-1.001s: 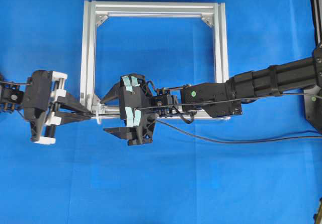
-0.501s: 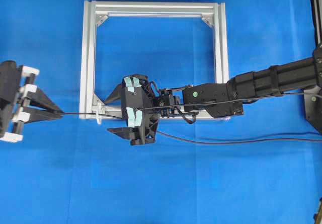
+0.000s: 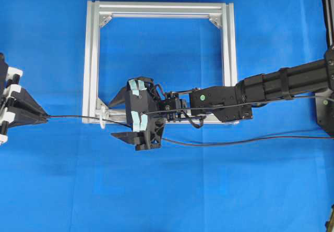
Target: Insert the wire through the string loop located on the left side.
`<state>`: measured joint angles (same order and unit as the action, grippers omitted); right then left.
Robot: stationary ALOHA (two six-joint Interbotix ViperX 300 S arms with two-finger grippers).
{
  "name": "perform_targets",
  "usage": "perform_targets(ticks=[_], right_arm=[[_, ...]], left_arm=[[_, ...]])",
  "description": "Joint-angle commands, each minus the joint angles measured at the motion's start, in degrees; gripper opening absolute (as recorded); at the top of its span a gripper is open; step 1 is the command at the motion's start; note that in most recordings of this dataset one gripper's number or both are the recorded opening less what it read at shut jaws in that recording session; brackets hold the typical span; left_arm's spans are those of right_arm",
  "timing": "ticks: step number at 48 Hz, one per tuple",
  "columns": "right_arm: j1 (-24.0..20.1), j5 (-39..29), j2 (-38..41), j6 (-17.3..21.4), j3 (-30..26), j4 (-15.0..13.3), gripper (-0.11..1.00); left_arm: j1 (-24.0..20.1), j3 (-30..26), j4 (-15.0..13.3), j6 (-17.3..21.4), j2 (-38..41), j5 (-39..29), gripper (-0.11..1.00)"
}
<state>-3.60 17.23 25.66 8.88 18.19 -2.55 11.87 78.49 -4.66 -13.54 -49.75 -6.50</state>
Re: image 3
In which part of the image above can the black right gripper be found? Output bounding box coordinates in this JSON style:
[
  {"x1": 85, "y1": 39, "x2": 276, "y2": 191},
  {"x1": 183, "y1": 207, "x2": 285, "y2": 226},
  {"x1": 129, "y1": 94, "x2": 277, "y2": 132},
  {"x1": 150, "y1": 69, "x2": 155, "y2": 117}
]
[{"x1": 108, "y1": 77, "x2": 187, "y2": 150}]

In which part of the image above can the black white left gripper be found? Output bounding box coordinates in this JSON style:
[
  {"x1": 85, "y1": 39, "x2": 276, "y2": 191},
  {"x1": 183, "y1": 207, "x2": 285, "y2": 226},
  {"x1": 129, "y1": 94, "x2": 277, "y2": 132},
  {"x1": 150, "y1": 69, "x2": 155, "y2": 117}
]
[{"x1": 1, "y1": 53, "x2": 47, "y2": 144}]

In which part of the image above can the thin black wire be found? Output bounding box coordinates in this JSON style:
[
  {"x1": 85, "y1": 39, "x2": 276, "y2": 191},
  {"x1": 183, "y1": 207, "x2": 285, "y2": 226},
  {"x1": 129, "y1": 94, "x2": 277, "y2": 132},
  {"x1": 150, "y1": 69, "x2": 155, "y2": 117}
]
[{"x1": 45, "y1": 115, "x2": 334, "y2": 147}]

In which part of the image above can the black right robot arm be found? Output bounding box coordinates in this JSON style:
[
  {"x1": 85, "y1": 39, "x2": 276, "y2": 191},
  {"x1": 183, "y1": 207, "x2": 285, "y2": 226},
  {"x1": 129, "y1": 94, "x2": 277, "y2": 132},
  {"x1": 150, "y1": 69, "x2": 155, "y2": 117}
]
[{"x1": 109, "y1": 48, "x2": 333, "y2": 151}]

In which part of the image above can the white zip tie loop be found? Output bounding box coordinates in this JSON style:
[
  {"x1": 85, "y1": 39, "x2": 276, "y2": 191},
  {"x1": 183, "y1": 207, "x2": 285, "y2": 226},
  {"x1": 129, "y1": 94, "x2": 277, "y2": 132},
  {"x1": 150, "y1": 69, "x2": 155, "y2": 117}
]
[{"x1": 96, "y1": 105, "x2": 108, "y2": 129}]

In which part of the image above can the aluminium extrusion frame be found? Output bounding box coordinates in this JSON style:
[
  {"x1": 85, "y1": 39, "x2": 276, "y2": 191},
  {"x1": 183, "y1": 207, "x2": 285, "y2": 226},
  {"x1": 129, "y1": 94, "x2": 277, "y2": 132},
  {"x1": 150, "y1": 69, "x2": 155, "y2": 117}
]
[{"x1": 82, "y1": 1, "x2": 238, "y2": 124}]

